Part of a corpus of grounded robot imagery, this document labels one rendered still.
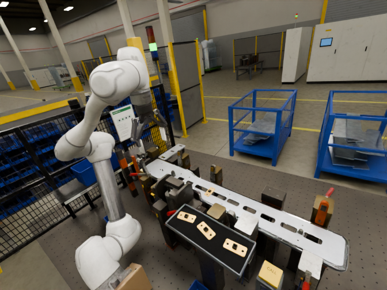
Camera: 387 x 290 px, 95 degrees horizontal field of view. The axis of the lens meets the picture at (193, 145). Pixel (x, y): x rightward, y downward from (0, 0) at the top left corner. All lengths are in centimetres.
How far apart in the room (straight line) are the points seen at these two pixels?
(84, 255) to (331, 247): 115
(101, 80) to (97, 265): 89
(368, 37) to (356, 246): 766
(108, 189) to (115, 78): 76
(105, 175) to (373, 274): 154
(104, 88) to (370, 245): 158
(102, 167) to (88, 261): 47
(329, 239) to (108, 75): 111
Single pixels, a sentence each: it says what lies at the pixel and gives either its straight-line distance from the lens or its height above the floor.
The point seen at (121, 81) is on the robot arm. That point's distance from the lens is 59.
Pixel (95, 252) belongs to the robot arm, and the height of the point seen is 101.
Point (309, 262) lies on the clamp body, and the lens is 94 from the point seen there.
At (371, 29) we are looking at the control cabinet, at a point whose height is 165.
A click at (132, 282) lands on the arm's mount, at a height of 88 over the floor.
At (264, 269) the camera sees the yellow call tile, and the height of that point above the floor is 116.
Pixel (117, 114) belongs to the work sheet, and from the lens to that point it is 178.
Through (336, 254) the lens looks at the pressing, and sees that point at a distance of 107.
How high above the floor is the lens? 184
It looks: 28 degrees down
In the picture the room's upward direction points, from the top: 8 degrees counter-clockwise
